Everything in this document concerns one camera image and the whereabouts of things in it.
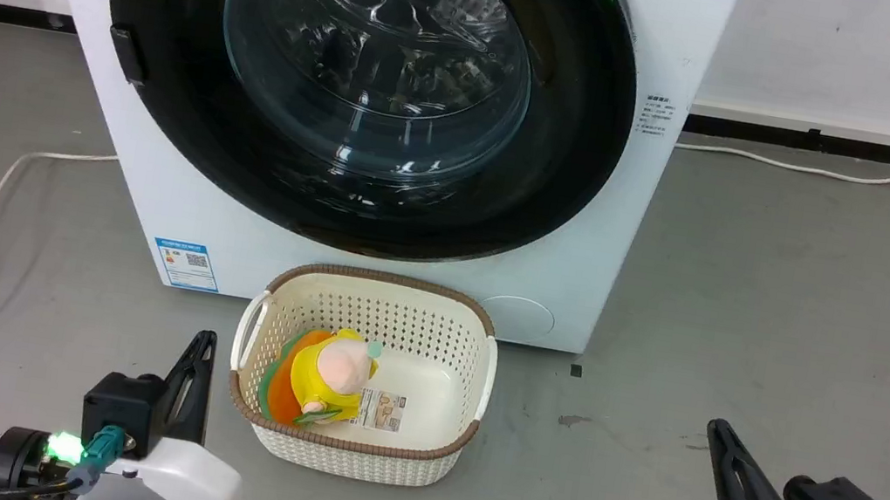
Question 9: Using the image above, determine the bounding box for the white washer power cable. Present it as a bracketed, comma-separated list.
[674, 114, 890, 188]

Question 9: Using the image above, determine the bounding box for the yellow orange plush doll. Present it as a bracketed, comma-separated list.
[254, 317, 387, 438]

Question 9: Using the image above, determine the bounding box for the small printed text sticker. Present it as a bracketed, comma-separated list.
[639, 93, 675, 140]

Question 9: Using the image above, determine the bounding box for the white front-load washing machine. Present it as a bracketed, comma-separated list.
[0, 0, 743, 372]

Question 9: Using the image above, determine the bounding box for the round black glass washer door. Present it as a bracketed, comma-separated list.
[74, 0, 653, 292]

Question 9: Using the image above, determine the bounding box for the round washer filter cover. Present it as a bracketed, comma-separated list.
[475, 291, 558, 347]

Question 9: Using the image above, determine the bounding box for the cream perforated laundry basket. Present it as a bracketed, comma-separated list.
[216, 250, 509, 498]

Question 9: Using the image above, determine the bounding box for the blue white energy label sticker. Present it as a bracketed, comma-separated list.
[148, 236, 226, 295]

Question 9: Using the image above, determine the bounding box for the black washer door handle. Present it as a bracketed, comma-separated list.
[102, 23, 155, 87]

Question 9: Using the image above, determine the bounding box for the paper label in basket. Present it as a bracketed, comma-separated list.
[349, 387, 408, 435]

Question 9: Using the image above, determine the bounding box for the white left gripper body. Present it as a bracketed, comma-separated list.
[71, 424, 250, 500]

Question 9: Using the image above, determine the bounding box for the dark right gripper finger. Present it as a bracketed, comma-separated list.
[695, 416, 805, 500]

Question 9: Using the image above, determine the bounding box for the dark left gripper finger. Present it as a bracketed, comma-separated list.
[155, 332, 204, 443]
[176, 328, 222, 446]

